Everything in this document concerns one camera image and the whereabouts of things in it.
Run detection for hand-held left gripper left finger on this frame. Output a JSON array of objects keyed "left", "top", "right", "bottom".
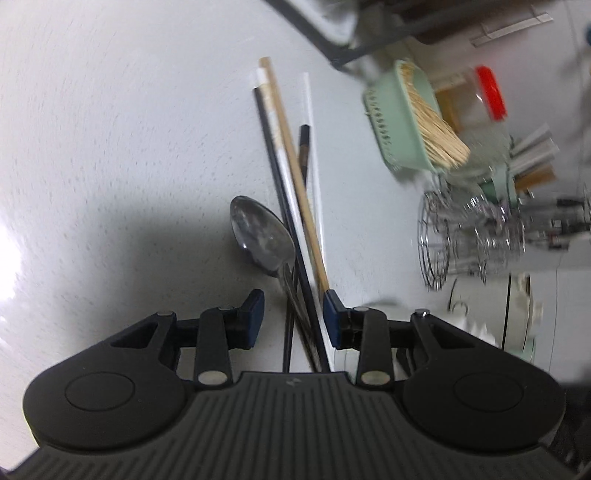
[{"left": 110, "top": 289, "right": 266, "bottom": 388}]

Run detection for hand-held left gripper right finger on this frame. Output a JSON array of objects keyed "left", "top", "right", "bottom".
[{"left": 323, "top": 289, "right": 496, "bottom": 388}]

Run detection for metal spoon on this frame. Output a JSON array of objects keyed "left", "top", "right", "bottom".
[{"left": 229, "top": 195, "right": 322, "bottom": 373}]

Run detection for black chopstick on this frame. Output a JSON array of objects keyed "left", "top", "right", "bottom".
[
  {"left": 282, "top": 123, "right": 311, "bottom": 374},
  {"left": 252, "top": 86, "right": 332, "bottom": 374}
]

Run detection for wooden chopstick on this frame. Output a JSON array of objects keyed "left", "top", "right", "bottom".
[{"left": 258, "top": 56, "right": 332, "bottom": 296}]

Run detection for hanging metal utensils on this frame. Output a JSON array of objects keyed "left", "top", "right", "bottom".
[{"left": 521, "top": 184, "right": 591, "bottom": 250}]

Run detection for white electric pot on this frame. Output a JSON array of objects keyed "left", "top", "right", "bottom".
[{"left": 445, "top": 272, "right": 544, "bottom": 370}]

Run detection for green plastic basket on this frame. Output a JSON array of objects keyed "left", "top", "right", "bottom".
[{"left": 362, "top": 58, "right": 472, "bottom": 176}]

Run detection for enoki mushroom bundle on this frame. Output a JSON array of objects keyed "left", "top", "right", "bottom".
[{"left": 399, "top": 62, "right": 472, "bottom": 171}]

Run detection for bundle of chopsticks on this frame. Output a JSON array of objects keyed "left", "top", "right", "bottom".
[{"left": 510, "top": 122, "right": 562, "bottom": 193}]

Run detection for red lid plastic jar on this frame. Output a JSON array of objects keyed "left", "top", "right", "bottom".
[{"left": 433, "top": 65, "right": 509, "bottom": 153}]

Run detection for dark metal dish rack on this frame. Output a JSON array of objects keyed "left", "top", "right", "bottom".
[{"left": 263, "top": 0, "right": 417, "bottom": 70}]

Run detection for wire glass rack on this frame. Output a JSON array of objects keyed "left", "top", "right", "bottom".
[{"left": 417, "top": 184, "right": 527, "bottom": 292}]

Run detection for metal bar handle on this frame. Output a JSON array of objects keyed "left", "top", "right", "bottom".
[{"left": 470, "top": 8, "right": 555, "bottom": 47}]

